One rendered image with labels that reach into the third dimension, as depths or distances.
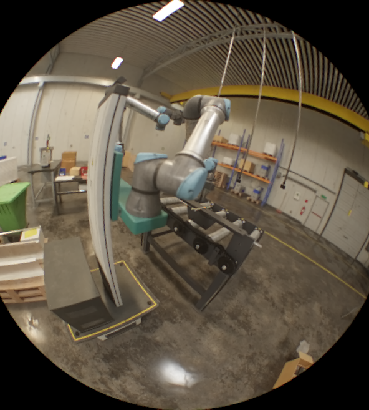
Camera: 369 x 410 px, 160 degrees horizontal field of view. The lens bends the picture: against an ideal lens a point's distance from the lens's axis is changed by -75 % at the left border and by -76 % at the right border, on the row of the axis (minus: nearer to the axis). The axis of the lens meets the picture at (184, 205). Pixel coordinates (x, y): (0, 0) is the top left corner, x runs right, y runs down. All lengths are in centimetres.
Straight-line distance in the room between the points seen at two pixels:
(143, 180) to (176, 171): 12
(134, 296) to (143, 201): 106
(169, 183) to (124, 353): 152
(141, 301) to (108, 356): 74
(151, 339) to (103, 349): 51
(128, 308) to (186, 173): 120
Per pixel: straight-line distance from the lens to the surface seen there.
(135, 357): 156
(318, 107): 767
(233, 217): 205
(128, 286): 143
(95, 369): 164
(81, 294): 84
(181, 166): 40
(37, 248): 192
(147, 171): 44
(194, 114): 71
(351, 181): 1114
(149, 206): 48
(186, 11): 798
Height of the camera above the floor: 156
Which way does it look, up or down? 21 degrees down
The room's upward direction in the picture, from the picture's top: 15 degrees clockwise
